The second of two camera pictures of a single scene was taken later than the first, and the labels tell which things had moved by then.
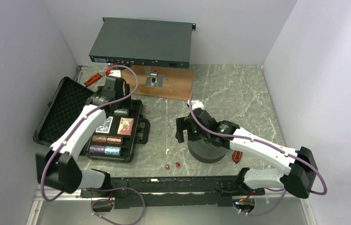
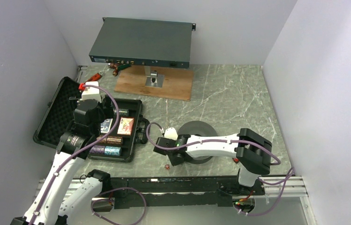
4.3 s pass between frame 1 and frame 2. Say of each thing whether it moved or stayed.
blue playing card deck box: stayed
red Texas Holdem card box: stayed
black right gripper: moved
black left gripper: moved
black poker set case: stayed
